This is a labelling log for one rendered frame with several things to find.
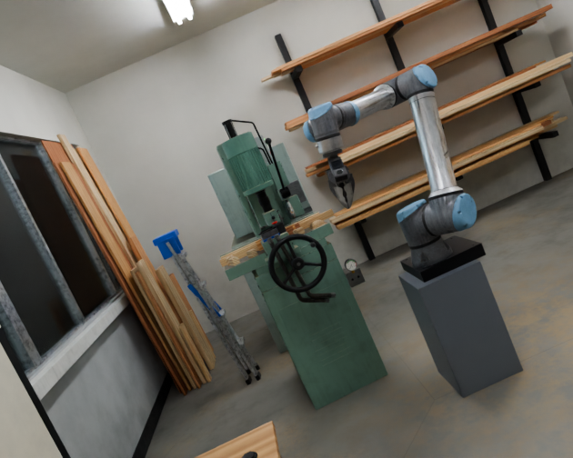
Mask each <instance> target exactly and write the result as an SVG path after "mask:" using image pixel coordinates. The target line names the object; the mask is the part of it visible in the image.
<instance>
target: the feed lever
mask: <svg viewBox="0 0 573 458"><path fill-rule="evenodd" d="M265 142H266V144H268V146H269V149H270V153H271V155H272V158H273V161H274V164H275V167H276V171H277V174H278V177H279V180H280V183H281V185H282V188H281V189H279V193H280V194H281V196H282V198H284V199H287V198H288V197H289V196H290V195H291V193H290V191H289V189H288V187H287V186H286V187H284V184H283V181H282V177H281V174H280V172H279V169H278V166H277V163H276V158H275V156H274V153H273V149H272V146H271V142H272V140H271V139H270V138H267V139H266V140H265Z"/></svg>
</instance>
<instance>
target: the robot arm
mask: <svg viewBox="0 0 573 458"><path fill-rule="evenodd" d="M436 86H437V77H436V75H435V73H434V72H433V70H432V69H431V68H430V67H429V66H427V65H418V66H415V67H413V68H412V69H410V70H408V71H406V72H405V73H404V74H402V75H399V76H397V77H395V78H393V79H391V80H389V81H387V82H385V83H383V84H382V85H379V86H377V87H376V89H375V90H374V92H372V93H370V94H367V95H364V96H362V97H359V98H358V99H356V100H354V101H352V102H348V101H345V102H344V103H340V104H336V105H332V104H331V102H327V103H324V104H321V105H318V106H316V107H313V108H311V109H309V110H308V112H307V113H308V117H309V118H308V119H309V120H307V121H306V122H305V123H304V126H303V130H304V134H305V136H306V138H307V139H308V140H309V141H310V142H313V143H315V142H317V145H316V148H318V152H319V153H320V154H323V158H325V157H327V159H328V163H329V166H330V170H327V177H328V182H329V188H330V191H331V192H332V193H333V195H334V196H335V197H336V198H337V200H338V201H339V202H340V203H341V204H342V205H343V206H344V207H346V209H349V208H350V207H351V205H352V203H353V196H354V190H355V180H354V178H353V176H352V174H350V173H349V171H348V170H349V169H348V168H347V166H346V165H344V164H343V162H342V159H341V157H338V155H337V154H339V153H342V149H340V148H341V147H344V145H343V142H342V138H341V135H340V133H339V131H340V130H342V129H344V128H346V127H349V126H353V125H355V124H357V122H358V121H359V120H361V119H363V118H365V117H367V116H369V115H371V114H373V113H375V112H377V111H379V110H381V109H382V110H388V109H390V108H392V107H394V106H396V105H399V104H401V103H403V102H405V101H406V100H408V101H409V104H410V108H411V112H412V115H413V120H414V124H415V127H416V131H417V138H418V141H419V145H420V149H421V153H422V156H423V160H424V164H425V167H426V171H427V178H428V181H429V185H430V189H431V194H430V196H429V197H428V201H429V204H427V201H426V200H425V199H422V200H419V201H416V202H414V203H413V204H410V205H408V206H406V207H404V208H403V209H401V210H400V211H398V212H397V220H398V223H399V225H400V227H401V229H402V232H403V234H404V236H405V237H406V240H407V243H408V246H409V248H410V250H411V263H412V264H413V267H415V268H423V267H427V266H430V265H433V264H437V263H439V262H441V261H443V260H445V259H447V258H448V257H449V256H450V255H452V253H453V251H452V249H451V247H450V246H449V245H448V244H447V243H446V242H445V241H444V239H443V238H442V237H441V235H442V234H450V233H454V232H458V231H463V230H465V229H468V228H470V227H471V226H472V225H473V224H474V223H475V221H476V219H477V210H476V204H475V202H474V200H473V198H472V197H471V196H470V195H469V194H464V191H463V189H462V188H460V187H458V186H457V181H456V178H455V175H454V171H453V167H452V164H451V160H450V156H449V152H448V149H447V142H446V138H445V135H444V131H443V127H442V124H441V120H440V116H439V112H438V109H437V102H436V98H435V92H434V88H435V87H436ZM343 182H345V183H346V185H345V186H344V189H345V191H346V192H347V203H346V201H345V197H344V196H343V190H342V188H341V187H338V185H339V183H343Z"/></svg>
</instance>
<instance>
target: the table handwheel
mask: <svg viewBox="0 0 573 458"><path fill-rule="evenodd" d="M292 240H305V241H308V242H310V243H315V244H316V249H317V250H318V251H319V253H320V256H321V263H308V262H304V260H303V259H302V258H300V257H297V256H296V254H295V252H294V250H293V248H292V246H291V244H290V242H289V241H292ZM285 243H286V244H287V246H288V248H289V250H290V252H291V254H292V256H291V258H292V261H291V264H292V266H293V267H294V268H292V270H291V271H290V273H289V275H288V276H287V278H286V279H285V281H284V282H282V281H281V280H280V279H279V278H278V277H277V275H276V271H275V267H274V261H275V257H276V253H277V251H278V250H279V248H280V247H281V246H282V245H283V244H285ZM305 265H313V266H321V269H320V272H319V274H318V276H317V278H316V279H315V280H314V281H313V282H312V283H310V284H308V285H305V286H301V287H293V286H289V285H287V281H288V280H289V278H290V277H291V275H292V274H293V273H294V271H295V270H301V269H303V267H304V266H305ZM268 269H269V272H270V275H271V277H272V279H273V280H274V282H275V283H276V284H277V285H278V286H279V287H280V288H282V289H284V290H286V291H288V292H291V293H303V292H306V291H309V290H311V289H312V288H314V287H315V286H317V285H318V284H319V283H320V282H321V280H322V279H323V277H324V275H325V273H326V270H327V256H326V252H325V250H324V248H323V247H322V245H321V244H320V243H319V242H318V241H317V240H316V239H314V238H313V237H311V236H309V235H306V234H291V235H288V236H286V237H284V238H282V239H281V240H279V241H278V242H277V243H276V244H275V246H274V247H273V249H272V250H271V253H270V255H269V258H268Z"/></svg>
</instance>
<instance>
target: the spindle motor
mask: <svg viewBox="0 0 573 458"><path fill-rule="evenodd" d="M222 147H223V150H224V152H225V154H226V158H227V160H228V162H229V163H230V165H231V167H232V170H233V172H234V174H235V176H236V179H237V181H238V183H239V185H240V188H241V190H242V192H243V194H244V196H249V195H251V194H255V193H257V192H259V191H262V190H264V189H266V188H268V187H269V186H271V185H272V184H273V183H274V182H273V180H272V178H271V175H270V173H269V172H268V170H267V167H266V164H265V161H264V159H263V157H262V155H261V153H260V151H259V149H258V147H257V144H256V141H255V138H254V136H253V135H252V133H251V132H246V133H243V134H240V135H238V136H236V137H234V138H231V139H229V140H227V141H225V142H223V143H222Z"/></svg>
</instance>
